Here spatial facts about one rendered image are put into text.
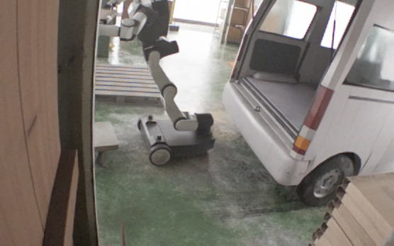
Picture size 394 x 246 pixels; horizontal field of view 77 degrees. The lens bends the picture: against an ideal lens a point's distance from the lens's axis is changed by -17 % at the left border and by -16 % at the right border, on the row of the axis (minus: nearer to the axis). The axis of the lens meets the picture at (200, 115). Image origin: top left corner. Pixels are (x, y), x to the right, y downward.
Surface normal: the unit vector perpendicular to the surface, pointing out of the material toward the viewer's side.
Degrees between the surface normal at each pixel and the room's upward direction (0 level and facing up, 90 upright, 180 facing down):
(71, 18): 90
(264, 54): 90
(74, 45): 90
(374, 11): 85
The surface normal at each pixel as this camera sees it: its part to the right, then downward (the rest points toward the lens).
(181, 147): 0.35, 0.48
